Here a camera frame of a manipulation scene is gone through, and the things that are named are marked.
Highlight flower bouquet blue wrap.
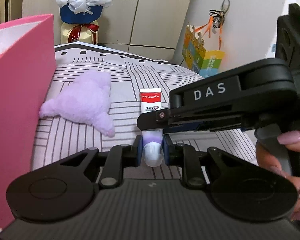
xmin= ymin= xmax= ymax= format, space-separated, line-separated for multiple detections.
xmin=55 ymin=0 xmax=113 ymax=44

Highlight right hand pink nails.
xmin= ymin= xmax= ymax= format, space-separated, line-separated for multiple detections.
xmin=255 ymin=125 xmax=300 ymax=221

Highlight beige wardrobe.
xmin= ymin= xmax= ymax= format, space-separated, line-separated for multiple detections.
xmin=0 ymin=0 xmax=190 ymax=61

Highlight pink storage box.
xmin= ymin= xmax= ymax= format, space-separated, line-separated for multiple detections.
xmin=0 ymin=14 xmax=56 ymax=228

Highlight striped bed sheet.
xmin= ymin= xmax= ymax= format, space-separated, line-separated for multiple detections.
xmin=32 ymin=42 xmax=256 ymax=179

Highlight black clothes rack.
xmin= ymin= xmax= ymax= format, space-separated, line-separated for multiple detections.
xmin=3 ymin=0 xmax=15 ymax=22

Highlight toothpaste tube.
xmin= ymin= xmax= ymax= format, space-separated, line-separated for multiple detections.
xmin=137 ymin=88 xmax=164 ymax=167

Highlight purple plush toy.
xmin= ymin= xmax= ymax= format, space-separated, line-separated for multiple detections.
xmin=39 ymin=70 xmax=115 ymax=138

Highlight colourful paper gift bag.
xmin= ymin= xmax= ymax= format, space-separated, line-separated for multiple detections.
xmin=181 ymin=14 xmax=225 ymax=77

